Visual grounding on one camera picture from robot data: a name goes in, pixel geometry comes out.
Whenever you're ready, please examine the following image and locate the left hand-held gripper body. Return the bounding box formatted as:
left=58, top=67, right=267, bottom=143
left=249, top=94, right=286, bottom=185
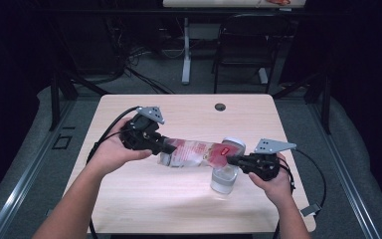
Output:
left=120, top=106, right=165, bottom=155

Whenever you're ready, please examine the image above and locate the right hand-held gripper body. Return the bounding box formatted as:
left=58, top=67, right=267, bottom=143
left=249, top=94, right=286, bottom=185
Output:
left=245, top=137, right=297, bottom=182

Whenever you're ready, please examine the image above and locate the clear container with white lid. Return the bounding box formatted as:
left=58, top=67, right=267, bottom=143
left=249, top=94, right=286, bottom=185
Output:
left=210, top=136, right=247, bottom=195

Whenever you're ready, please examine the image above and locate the red and clear spouted pouch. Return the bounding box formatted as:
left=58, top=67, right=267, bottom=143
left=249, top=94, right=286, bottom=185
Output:
left=157, top=137, right=247, bottom=169

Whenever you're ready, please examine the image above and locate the person's right hand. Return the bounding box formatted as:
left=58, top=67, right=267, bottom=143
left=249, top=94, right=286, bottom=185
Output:
left=248, top=153, right=294, bottom=210

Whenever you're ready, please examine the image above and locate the person's left hand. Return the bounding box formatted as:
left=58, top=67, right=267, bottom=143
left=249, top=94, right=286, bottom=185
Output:
left=91, top=118, right=153, bottom=175

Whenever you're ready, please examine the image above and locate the black metal stand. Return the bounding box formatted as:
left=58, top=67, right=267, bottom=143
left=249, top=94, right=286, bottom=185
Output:
left=272, top=71, right=332, bottom=135
left=48, top=71, right=110, bottom=131

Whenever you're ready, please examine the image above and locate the light desk with white legs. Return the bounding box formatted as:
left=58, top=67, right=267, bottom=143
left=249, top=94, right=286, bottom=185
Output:
left=162, top=0, right=307, bottom=86

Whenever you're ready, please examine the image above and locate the black folding chair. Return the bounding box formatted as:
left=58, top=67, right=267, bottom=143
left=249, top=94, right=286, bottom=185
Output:
left=212, top=13, right=292, bottom=95

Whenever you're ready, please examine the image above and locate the right hand-held gripper black cable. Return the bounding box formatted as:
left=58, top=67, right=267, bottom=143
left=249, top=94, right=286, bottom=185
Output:
left=273, top=156, right=296, bottom=239

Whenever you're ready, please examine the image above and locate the hand-held gripper black cable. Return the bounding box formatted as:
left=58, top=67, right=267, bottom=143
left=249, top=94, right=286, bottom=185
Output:
left=273, top=156, right=296, bottom=239
left=86, top=106, right=141, bottom=239

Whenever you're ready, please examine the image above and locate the left hand-held gripper black cable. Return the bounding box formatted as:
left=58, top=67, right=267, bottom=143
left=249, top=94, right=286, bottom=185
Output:
left=86, top=106, right=141, bottom=239

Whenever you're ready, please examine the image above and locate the bundle of black floor cables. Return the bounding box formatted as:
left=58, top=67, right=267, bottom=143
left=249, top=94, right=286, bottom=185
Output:
left=105, top=13, right=177, bottom=96

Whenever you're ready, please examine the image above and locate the black looped cable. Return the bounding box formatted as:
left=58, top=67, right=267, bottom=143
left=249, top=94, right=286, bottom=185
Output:
left=289, top=146, right=327, bottom=213

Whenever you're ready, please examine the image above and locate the aluminium floor rail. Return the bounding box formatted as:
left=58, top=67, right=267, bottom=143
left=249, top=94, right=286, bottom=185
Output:
left=0, top=99, right=78, bottom=239
left=306, top=99, right=382, bottom=239

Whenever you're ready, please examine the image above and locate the black floor socket frame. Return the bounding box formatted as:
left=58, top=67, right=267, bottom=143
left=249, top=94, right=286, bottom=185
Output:
left=52, top=133, right=74, bottom=150

